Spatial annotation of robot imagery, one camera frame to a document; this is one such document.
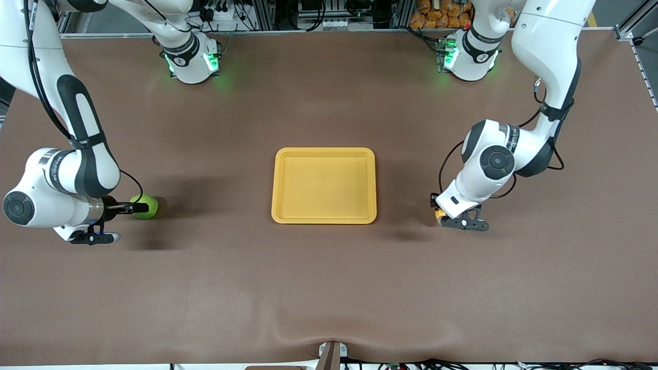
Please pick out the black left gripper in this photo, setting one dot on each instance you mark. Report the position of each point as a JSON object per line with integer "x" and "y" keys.
{"x": 434, "y": 202}

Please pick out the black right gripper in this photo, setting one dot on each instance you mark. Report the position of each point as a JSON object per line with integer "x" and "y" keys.
{"x": 110, "y": 207}

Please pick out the green apple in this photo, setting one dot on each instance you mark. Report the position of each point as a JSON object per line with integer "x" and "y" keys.
{"x": 146, "y": 198}

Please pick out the yellow potato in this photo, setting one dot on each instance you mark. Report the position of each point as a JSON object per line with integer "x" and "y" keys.
{"x": 439, "y": 214}

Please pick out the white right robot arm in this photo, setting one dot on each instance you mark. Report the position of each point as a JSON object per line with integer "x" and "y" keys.
{"x": 36, "y": 180}

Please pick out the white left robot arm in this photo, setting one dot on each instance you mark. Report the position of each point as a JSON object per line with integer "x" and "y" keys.
{"x": 545, "y": 36}

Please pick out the yellow plastic tray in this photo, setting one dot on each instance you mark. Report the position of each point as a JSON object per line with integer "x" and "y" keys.
{"x": 324, "y": 185}

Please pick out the bag of orange items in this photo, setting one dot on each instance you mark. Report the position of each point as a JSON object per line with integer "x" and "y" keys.
{"x": 437, "y": 18}

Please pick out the grey electronics box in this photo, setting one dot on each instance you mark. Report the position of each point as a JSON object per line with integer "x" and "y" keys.
{"x": 334, "y": 23}

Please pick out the white power strip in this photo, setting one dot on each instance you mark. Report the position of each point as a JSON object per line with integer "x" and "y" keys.
{"x": 226, "y": 23}

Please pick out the metal clamp bracket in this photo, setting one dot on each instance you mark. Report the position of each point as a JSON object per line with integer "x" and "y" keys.
{"x": 331, "y": 357}

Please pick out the aluminium table edge rail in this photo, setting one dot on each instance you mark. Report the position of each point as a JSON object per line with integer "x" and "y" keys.
{"x": 334, "y": 31}

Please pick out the aluminium side rail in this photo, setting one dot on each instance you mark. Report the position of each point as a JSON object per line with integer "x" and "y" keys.
{"x": 645, "y": 75}

